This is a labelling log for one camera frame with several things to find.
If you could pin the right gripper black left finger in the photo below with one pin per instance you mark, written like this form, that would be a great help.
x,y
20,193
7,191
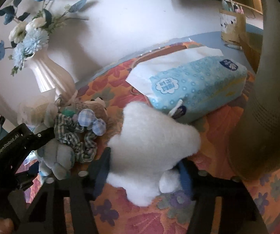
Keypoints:
x,y
46,212

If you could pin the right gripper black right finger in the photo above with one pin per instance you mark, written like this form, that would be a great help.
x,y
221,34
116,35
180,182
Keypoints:
x,y
221,205

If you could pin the light blue plush bear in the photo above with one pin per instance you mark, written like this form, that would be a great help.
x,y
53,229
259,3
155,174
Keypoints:
x,y
55,158

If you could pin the green checked scrunchie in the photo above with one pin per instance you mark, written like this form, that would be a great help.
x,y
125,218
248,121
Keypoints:
x,y
79,138

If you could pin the white plush toy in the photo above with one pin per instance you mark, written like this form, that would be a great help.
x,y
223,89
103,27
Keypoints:
x,y
144,155

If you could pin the blue white wipes pack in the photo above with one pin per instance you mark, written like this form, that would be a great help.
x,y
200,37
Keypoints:
x,y
37,112

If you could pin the green packaged item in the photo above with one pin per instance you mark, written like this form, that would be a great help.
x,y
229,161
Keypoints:
x,y
68,111

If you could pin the person's left hand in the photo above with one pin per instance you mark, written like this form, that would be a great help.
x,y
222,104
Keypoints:
x,y
6,226

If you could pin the white ribbed flower vase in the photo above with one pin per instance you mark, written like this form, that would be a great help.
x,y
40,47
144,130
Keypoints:
x,y
49,75

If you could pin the blue and white artificial flowers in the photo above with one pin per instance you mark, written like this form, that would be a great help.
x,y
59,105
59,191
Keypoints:
x,y
29,37

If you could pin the blue tissue pack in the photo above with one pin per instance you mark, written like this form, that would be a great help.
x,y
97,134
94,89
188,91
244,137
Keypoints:
x,y
189,83

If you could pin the blue table mat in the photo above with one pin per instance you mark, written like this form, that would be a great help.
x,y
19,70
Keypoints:
x,y
210,39

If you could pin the woven pen holder cup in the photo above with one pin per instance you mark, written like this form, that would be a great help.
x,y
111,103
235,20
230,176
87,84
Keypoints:
x,y
232,22

